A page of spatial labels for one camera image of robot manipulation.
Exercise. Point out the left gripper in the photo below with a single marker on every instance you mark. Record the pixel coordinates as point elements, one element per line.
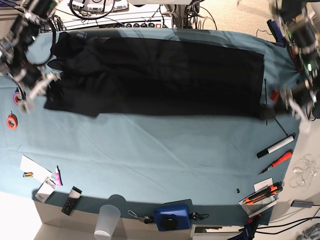
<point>294,101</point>

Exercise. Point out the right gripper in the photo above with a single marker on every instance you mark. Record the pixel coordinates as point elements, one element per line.
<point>40,88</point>

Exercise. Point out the black t-shirt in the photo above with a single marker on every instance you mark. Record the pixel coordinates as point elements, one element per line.
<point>154,77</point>

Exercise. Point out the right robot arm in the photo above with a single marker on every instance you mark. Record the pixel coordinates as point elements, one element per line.
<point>29,77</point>

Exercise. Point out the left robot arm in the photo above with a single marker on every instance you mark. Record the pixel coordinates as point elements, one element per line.
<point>303,40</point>

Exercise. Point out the red cube block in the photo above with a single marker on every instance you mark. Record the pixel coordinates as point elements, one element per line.
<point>274,96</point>

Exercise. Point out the purple tape roll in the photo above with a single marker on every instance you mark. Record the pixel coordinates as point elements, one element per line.
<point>18,96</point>

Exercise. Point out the long black stick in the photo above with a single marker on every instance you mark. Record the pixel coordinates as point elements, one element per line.
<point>266,99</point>

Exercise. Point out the black and white marker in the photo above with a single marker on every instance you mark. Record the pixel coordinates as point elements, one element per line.
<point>279,144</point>

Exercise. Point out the orange tape roll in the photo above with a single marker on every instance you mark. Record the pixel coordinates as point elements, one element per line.
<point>12,121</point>

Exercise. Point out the teal table cloth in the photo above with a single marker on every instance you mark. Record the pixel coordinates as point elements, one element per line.
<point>140,162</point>

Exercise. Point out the white paper sheet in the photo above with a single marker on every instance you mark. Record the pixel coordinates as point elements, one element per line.
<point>38,172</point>

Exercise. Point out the orange utility knife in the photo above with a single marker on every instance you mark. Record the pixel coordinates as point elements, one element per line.
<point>264,193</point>

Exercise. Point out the small brass battery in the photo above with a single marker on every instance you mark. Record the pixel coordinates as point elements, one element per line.
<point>28,174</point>

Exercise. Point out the pink packaged item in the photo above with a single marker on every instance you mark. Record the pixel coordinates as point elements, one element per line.
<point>58,180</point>

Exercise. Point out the white card package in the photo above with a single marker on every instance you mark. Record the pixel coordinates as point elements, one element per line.
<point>46,189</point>

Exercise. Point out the small black remote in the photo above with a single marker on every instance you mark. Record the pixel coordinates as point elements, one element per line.
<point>71,201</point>

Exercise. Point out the blue box with knob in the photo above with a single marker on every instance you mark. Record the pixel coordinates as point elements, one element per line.
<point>172,218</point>

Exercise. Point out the translucent plastic cup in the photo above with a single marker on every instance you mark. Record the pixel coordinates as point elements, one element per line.
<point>107,221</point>

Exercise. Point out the orange handled screwdriver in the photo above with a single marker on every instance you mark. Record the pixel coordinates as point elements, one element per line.
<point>286,156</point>

